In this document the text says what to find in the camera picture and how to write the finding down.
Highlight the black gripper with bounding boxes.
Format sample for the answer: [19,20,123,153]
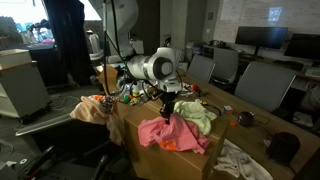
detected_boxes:
[159,91,178,126]

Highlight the pink cloth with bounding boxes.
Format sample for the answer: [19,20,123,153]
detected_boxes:
[137,112,212,155]

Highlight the light green cloth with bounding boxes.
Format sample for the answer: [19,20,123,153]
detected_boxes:
[173,99,218,137]

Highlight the peach cloth orange print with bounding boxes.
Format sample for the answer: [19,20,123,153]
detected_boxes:
[69,94,126,146]

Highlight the grey office chair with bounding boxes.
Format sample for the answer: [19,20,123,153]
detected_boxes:
[187,54,217,84]
[14,113,134,180]
[234,61,298,114]
[211,48,240,85]

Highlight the white paper stack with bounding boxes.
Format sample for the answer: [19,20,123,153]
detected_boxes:
[179,89,195,98]

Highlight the white bottle yellow label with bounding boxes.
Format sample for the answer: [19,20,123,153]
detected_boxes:
[131,82,141,103]

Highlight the large cardboard box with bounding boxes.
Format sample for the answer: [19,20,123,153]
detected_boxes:
[123,96,231,180]

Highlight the rubik's cube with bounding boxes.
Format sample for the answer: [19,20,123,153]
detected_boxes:
[222,105,235,116]

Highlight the small cardboard box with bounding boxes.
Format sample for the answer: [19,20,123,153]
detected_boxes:
[97,64,120,96]

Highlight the small white cabinet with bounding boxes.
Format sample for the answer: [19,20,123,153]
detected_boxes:
[131,39,145,56]

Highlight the black round speaker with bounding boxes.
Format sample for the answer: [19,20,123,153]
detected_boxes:
[237,111,256,129]

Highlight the white towel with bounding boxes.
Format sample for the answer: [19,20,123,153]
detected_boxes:
[213,139,274,180]

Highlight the white rounded object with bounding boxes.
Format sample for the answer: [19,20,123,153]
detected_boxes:
[87,29,106,63]

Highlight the black cylinder container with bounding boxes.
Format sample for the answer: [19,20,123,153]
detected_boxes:
[265,132,301,168]

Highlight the black computer monitor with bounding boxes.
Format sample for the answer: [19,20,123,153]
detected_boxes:
[283,33,320,63]
[234,26,289,58]

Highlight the black keyboard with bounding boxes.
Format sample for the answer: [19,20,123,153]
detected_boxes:
[272,59,305,72]

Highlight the black cable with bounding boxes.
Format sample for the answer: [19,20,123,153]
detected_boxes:
[199,101,223,117]

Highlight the long wooden wall desk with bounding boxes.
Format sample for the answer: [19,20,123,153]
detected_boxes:
[203,44,320,84]

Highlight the wall whiteboard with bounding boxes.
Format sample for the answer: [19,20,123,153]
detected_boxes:
[213,0,320,44]

